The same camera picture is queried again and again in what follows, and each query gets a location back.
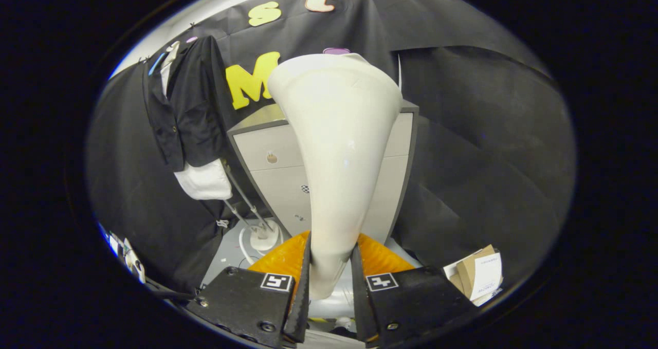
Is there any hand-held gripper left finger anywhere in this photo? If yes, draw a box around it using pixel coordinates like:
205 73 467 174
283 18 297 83
184 231 312 348

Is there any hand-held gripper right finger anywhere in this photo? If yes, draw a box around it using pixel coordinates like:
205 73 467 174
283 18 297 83
354 231 479 347

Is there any white garment steamer head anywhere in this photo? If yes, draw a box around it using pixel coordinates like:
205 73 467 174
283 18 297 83
267 53 404 319

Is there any black suit jacket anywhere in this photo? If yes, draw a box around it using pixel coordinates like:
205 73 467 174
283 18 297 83
143 35 229 172

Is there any white steamer base with poles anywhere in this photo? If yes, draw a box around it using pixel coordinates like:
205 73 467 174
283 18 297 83
220 159 284 265

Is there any brown cardboard box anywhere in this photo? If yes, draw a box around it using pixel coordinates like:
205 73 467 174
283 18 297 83
455 245 495 294

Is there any grey cabinet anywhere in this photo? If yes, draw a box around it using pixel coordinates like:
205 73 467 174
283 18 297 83
227 100 419 244

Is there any white side table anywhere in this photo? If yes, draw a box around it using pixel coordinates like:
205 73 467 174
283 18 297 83
100 226 148 284

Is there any black backdrop cloth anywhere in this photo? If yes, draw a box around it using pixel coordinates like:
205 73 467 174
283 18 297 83
85 0 576 294

